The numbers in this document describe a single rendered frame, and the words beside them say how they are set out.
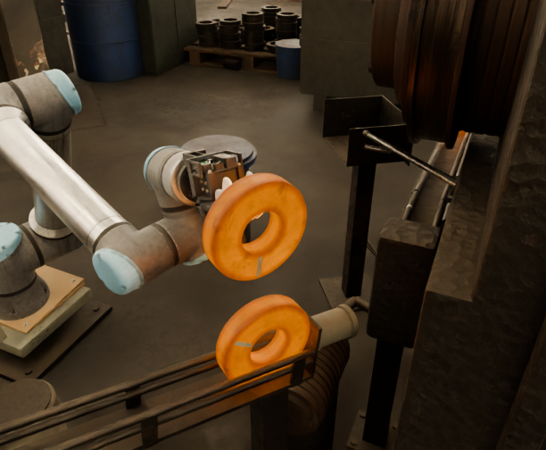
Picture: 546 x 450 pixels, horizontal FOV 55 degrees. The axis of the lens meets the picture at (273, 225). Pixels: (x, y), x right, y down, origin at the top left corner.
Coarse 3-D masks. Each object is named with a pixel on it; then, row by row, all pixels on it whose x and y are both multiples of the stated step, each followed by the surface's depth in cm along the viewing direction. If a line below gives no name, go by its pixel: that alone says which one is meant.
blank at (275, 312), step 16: (256, 304) 77; (272, 304) 77; (288, 304) 78; (240, 320) 76; (256, 320) 75; (272, 320) 77; (288, 320) 79; (304, 320) 82; (224, 336) 76; (240, 336) 75; (256, 336) 77; (288, 336) 81; (304, 336) 83; (224, 352) 76; (240, 352) 77; (256, 352) 83; (272, 352) 83; (288, 352) 83; (224, 368) 77; (240, 368) 79; (256, 368) 81
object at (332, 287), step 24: (360, 96) 174; (384, 96) 174; (336, 120) 176; (360, 120) 178; (384, 120) 175; (336, 144) 172; (360, 144) 153; (408, 144) 156; (360, 168) 167; (360, 192) 172; (360, 216) 177; (360, 240) 183; (360, 264) 189; (336, 288) 201; (360, 288) 195
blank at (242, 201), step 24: (240, 192) 66; (264, 192) 68; (288, 192) 70; (216, 216) 66; (240, 216) 67; (288, 216) 72; (216, 240) 67; (240, 240) 69; (264, 240) 75; (288, 240) 75; (216, 264) 69; (240, 264) 71; (264, 264) 74
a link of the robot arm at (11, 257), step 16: (0, 224) 164; (0, 240) 158; (16, 240) 159; (32, 240) 164; (0, 256) 156; (16, 256) 160; (32, 256) 163; (0, 272) 159; (16, 272) 162; (32, 272) 168; (0, 288) 162; (16, 288) 164
